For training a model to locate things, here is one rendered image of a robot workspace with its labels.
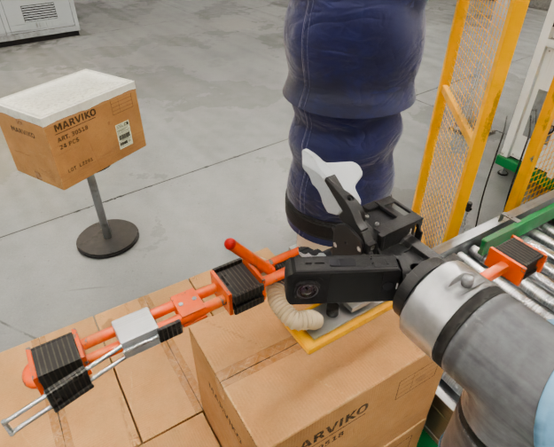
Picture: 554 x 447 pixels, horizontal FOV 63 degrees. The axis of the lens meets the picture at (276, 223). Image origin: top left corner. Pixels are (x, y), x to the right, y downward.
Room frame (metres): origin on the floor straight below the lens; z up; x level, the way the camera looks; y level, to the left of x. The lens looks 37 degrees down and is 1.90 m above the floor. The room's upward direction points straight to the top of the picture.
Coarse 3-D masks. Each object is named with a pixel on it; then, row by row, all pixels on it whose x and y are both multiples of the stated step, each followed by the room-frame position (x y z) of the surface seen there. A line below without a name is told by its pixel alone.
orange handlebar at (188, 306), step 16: (288, 256) 0.75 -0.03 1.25; (272, 272) 0.69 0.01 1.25; (480, 272) 0.69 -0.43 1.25; (496, 272) 0.69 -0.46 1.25; (192, 288) 0.64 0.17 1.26; (208, 288) 0.65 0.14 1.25; (176, 304) 0.60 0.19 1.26; (192, 304) 0.60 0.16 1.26; (208, 304) 0.60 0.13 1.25; (224, 304) 0.61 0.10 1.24; (192, 320) 0.58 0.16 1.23; (96, 336) 0.53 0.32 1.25; (112, 336) 0.53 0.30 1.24; (96, 352) 0.49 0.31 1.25; (32, 384) 0.43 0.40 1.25
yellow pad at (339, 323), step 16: (320, 304) 0.71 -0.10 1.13; (336, 304) 0.69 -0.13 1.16; (368, 304) 0.71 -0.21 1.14; (384, 304) 0.71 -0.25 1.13; (336, 320) 0.66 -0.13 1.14; (352, 320) 0.67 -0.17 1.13; (368, 320) 0.67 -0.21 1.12; (304, 336) 0.62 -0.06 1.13; (320, 336) 0.62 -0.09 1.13; (336, 336) 0.63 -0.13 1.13
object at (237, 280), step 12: (228, 264) 0.70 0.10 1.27; (240, 264) 0.71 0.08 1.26; (216, 276) 0.66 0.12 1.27; (228, 276) 0.67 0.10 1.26; (240, 276) 0.67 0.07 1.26; (252, 276) 0.67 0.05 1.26; (228, 288) 0.64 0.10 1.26; (240, 288) 0.64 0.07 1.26; (252, 288) 0.63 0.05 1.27; (264, 288) 0.65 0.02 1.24; (228, 300) 0.61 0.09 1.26; (240, 300) 0.61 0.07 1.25; (252, 300) 0.63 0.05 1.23; (228, 312) 0.62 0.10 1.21; (240, 312) 0.61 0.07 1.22
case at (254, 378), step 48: (192, 336) 0.78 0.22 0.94; (240, 336) 0.77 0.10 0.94; (288, 336) 0.77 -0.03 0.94; (384, 336) 0.77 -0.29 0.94; (240, 384) 0.63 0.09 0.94; (288, 384) 0.63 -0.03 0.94; (336, 384) 0.63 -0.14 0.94; (384, 384) 0.65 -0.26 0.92; (432, 384) 0.76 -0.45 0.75; (240, 432) 0.55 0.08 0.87; (288, 432) 0.51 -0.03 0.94; (336, 432) 0.58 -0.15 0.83; (384, 432) 0.67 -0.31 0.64
